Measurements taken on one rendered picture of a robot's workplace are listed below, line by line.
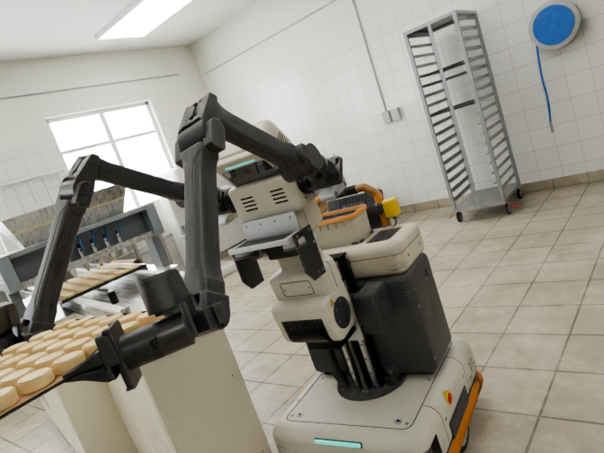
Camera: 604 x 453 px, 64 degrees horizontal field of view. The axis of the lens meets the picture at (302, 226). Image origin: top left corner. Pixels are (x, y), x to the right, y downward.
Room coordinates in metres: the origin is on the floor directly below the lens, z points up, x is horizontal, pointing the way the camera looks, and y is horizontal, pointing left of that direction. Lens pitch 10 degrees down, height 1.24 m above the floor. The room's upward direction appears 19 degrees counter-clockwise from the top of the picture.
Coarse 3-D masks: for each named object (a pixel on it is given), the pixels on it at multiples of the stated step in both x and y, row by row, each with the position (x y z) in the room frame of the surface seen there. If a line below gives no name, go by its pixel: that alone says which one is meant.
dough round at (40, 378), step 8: (48, 368) 0.73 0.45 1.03; (24, 376) 0.72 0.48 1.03; (32, 376) 0.71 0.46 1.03; (40, 376) 0.70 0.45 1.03; (48, 376) 0.71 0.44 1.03; (16, 384) 0.70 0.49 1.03; (24, 384) 0.69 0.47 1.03; (32, 384) 0.69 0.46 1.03; (40, 384) 0.69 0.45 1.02; (48, 384) 0.70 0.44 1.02; (24, 392) 0.69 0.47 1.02; (32, 392) 0.69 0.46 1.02
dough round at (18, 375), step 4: (28, 368) 0.77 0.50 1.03; (16, 372) 0.76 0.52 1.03; (20, 372) 0.75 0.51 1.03; (24, 372) 0.74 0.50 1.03; (28, 372) 0.75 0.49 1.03; (8, 376) 0.75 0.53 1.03; (12, 376) 0.75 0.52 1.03; (16, 376) 0.74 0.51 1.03; (20, 376) 0.73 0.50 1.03; (0, 380) 0.74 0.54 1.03; (4, 380) 0.73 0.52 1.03; (8, 380) 0.73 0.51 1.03; (12, 380) 0.73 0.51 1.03; (16, 380) 0.73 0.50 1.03; (0, 384) 0.73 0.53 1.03; (4, 384) 0.72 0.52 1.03; (8, 384) 0.72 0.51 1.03; (12, 384) 0.72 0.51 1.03; (16, 388) 0.72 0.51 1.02
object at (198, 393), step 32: (128, 288) 2.25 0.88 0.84; (192, 352) 1.66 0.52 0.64; (224, 352) 1.73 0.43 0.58; (160, 384) 1.57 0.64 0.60; (192, 384) 1.63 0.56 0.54; (224, 384) 1.70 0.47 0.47; (128, 416) 1.97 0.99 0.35; (160, 416) 1.55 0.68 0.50; (192, 416) 1.61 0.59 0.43; (224, 416) 1.67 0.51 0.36; (256, 416) 1.75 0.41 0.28; (160, 448) 1.70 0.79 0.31; (192, 448) 1.58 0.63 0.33; (224, 448) 1.65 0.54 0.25; (256, 448) 1.72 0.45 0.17
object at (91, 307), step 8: (32, 288) 3.04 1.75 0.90; (64, 304) 2.29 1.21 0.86; (72, 304) 2.13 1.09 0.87; (80, 304) 1.99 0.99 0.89; (88, 304) 1.86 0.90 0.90; (96, 304) 1.80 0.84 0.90; (104, 304) 1.75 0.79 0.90; (80, 312) 2.05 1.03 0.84; (88, 312) 1.92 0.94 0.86; (96, 312) 1.81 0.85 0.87; (104, 312) 1.70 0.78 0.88; (112, 312) 1.61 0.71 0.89; (120, 312) 1.53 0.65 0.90; (128, 312) 1.54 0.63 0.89
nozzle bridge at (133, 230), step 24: (120, 216) 2.31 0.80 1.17; (144, 216) 2.43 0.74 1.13; (48, 240) 2.12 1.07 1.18; (96, 240) 2.31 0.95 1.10; (0, 264) 2.00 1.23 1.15; (24, 264) 2.12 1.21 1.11; (72, 264) 2.18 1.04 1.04; (168, 264) 2.50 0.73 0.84; (24, 288) 2.05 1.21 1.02; (24, 312) 2.09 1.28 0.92
